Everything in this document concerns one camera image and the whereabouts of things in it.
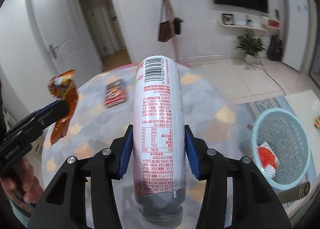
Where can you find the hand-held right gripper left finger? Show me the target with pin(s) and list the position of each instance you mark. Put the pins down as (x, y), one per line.
(126, 151)

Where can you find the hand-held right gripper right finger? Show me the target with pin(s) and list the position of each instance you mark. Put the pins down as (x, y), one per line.
(190, 151)

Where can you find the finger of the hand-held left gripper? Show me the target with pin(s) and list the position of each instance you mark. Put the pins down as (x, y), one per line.
(57, 113)
(45, 109)

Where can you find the orange snack packet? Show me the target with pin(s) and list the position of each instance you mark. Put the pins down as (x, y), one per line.
(62, 131)

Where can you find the pink labelled drink bottle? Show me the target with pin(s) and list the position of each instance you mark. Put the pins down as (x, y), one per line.
(157, 118)

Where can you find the orange paper cup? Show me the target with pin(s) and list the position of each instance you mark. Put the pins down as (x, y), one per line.
(266, 155)

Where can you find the light blue plastic wastebasket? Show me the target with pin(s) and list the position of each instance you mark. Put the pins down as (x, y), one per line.
(287, 128)

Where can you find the person's left hand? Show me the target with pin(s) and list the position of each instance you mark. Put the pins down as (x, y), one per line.
(32, 184)

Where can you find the grey patterned tablecloth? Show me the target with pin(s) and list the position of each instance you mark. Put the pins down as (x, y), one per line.
(95, 123)

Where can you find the red snack packet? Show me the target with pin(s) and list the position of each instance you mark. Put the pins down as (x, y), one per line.
(115, 93)

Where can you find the white door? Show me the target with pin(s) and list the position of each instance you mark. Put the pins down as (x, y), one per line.
(55, 18)

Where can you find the white coffee table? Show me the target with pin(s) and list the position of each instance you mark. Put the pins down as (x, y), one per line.
(300, 101)

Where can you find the potted green plant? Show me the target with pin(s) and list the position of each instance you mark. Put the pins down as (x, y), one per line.
(250, 45)

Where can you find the brown tote bag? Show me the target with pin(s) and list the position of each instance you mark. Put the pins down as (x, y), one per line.
(165, 31)

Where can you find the small black bag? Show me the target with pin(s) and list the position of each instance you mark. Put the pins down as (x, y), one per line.
(178, 26)

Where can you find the colourful toy blocks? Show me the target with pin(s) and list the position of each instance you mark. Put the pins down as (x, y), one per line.
(317, 122)

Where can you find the black acoustic guitar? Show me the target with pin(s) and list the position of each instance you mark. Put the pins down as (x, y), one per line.
(275, 48)

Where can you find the pink coat rack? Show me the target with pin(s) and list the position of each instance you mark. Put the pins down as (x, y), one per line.
(170, 18)

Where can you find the framed butterfly picture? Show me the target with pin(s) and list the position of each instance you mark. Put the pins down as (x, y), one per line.
(228, 19)

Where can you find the pen holder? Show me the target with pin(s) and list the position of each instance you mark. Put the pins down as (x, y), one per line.
(248, 20)

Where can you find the white standing air conditioner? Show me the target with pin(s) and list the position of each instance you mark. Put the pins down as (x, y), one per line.
(296, 26)

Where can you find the white wall shelf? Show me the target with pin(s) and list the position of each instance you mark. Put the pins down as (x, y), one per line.
(240, 27)

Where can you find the red and white wall box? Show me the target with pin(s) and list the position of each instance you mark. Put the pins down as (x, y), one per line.
(271, 22)

